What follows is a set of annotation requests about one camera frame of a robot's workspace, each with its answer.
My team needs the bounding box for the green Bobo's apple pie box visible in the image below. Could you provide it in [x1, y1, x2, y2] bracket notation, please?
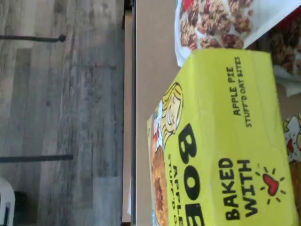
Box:
[146, 48, 301, 226]
[281, 114, 301, 226]

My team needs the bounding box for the red label granola bag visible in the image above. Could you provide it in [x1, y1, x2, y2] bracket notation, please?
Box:
[268, 14, 301, 97]
[175, 0, 301, 68]

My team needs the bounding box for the black stand leg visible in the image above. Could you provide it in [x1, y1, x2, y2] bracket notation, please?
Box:
[0, 34, 67, 43]
[0, 154, 74, 163]

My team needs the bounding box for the black metal shelf frame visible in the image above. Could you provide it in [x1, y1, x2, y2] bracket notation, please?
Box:
[121, 0, 138, 226]

